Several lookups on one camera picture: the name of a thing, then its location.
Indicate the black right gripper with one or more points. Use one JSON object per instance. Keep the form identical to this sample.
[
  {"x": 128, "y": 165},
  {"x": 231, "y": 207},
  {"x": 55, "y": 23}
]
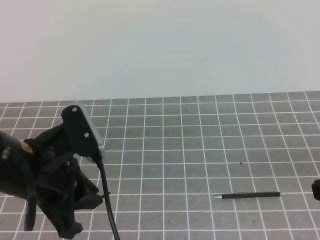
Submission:
[{"x": 316, "y": 189}]

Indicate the left wrist camera black grey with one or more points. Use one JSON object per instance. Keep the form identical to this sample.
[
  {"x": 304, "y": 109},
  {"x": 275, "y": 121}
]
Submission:
[{"x": 82, "y": 132}]

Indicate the black pen silver tip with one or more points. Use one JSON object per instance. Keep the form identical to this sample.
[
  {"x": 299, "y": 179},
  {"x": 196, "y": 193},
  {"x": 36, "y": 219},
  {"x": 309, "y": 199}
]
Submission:
[{"x": 247, "y": 195}]

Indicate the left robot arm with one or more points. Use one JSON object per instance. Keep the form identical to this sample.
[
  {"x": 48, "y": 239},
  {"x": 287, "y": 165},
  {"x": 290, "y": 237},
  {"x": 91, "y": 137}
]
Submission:
[{"x": 17, "y": 175}]

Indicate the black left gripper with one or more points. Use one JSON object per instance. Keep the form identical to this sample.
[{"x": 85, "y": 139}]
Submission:
[{"x": 60, "y": 183}]

